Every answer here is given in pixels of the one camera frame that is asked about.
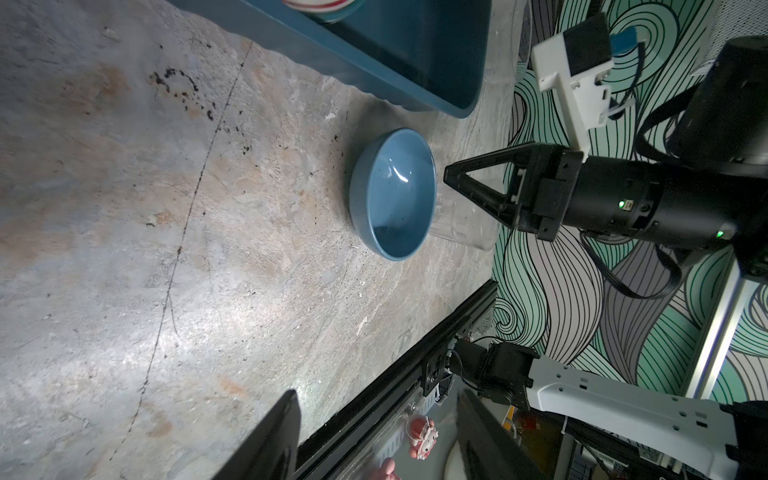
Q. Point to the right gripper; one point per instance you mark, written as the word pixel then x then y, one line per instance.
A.
pixel 602 195

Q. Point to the teal plastic bin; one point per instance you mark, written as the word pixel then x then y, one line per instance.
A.
pixel 420 55

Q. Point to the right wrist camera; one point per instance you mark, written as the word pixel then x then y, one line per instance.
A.
pixel 574 63

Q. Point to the clear glass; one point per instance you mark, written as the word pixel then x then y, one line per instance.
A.
pixel 461 221

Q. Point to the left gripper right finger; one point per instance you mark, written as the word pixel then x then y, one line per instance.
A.
pixel 487 449

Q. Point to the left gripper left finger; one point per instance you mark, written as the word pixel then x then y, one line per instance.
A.
pixel 270 450

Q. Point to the aluminium rail right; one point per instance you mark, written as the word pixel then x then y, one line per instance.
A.
pixel 717 296

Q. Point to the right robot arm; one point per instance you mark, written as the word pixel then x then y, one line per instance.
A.
pixel 710 192

